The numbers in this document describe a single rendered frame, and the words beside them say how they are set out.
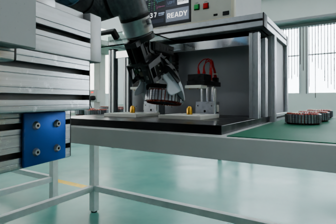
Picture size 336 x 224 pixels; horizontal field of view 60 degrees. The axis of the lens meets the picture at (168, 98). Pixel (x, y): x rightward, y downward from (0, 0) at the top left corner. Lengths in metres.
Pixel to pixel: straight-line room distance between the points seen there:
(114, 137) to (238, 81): 0.57
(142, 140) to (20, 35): 0.52
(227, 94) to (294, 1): 6.59
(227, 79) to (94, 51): 0.72
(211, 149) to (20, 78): 0.41
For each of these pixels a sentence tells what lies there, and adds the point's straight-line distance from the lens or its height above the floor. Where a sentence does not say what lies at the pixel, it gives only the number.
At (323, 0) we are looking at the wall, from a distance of 7.61.
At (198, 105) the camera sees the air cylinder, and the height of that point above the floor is 0.81.
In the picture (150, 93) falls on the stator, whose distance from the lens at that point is 0.81.
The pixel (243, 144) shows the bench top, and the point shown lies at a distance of 0.64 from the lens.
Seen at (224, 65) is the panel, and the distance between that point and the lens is 1.20.
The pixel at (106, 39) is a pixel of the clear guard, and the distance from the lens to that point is 1.04.
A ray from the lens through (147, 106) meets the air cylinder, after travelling 1.21.
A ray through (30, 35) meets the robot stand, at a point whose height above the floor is 0.89.
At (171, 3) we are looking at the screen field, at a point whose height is 1.22.
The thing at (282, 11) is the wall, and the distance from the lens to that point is 7.67.
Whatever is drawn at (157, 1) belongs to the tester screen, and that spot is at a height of 1.24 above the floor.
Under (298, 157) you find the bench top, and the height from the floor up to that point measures 0.72.
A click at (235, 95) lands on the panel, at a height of 0.85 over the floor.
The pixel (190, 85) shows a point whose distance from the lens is 1.00.
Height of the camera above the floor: 0.83
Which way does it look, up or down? level
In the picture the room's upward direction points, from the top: straight up
